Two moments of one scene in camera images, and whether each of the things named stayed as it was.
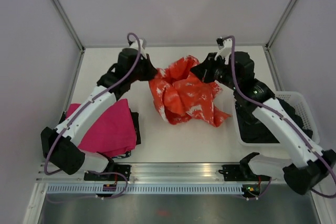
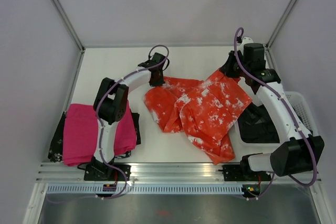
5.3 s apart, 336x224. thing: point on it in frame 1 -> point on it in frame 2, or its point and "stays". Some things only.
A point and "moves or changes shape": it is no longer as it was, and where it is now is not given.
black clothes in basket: [251, 130] stays
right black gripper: [203, 70] -> [227, 68]
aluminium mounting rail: [161, 172] stays
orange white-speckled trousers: [180, 94] moves or changes shape
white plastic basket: [297, 100] stays
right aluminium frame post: [273, 35] stays
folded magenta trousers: [112, 132] stays
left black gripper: [152, 71] -> [159, 82]
